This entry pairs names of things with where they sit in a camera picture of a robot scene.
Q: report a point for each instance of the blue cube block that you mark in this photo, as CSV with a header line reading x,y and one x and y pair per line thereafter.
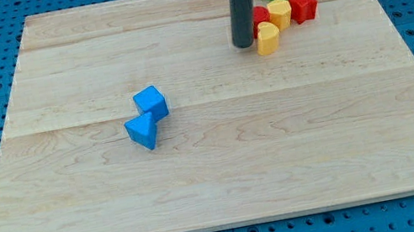
x,y
151,100

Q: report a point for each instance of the blue triangle block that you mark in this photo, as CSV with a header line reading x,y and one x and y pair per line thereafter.
x,y
143,130

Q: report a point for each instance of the light wooden board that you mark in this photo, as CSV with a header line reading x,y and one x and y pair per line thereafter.
x,y
325,122

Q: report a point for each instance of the yellow heart block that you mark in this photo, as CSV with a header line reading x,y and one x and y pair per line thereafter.
x,y
267,38

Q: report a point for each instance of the red cylinder block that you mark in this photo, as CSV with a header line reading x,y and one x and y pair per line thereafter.
x,y
260,15

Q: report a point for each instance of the yellow hexagon block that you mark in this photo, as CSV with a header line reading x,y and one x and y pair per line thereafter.
x,y
280,13

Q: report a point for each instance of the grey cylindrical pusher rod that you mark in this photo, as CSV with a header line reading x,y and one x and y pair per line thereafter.
x,y
241,16

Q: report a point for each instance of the red star block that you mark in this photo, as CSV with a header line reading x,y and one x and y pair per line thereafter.
x,y
302,10

